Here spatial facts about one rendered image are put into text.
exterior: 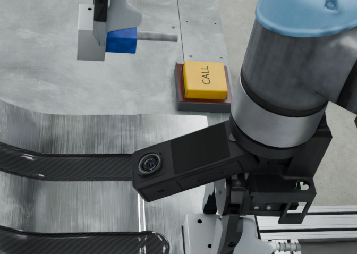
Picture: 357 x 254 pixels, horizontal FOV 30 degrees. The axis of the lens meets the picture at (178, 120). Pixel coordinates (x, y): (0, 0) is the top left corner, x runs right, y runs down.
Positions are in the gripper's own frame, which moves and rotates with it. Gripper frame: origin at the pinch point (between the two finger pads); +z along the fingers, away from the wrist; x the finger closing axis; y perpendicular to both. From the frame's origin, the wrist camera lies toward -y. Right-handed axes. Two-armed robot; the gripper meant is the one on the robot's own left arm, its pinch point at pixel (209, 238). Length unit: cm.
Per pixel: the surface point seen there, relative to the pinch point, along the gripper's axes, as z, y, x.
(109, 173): 2.8, -10.5, 10.4
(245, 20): 91, 44, 143
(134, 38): -3.5, -7.5, 27.1
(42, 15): 11, -21, 47
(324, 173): 91, 58, 76
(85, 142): 2.4, -13.3, 14.7
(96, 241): 2.8, -11.9, 1.2
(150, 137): 1.9, -5.5, 15.3
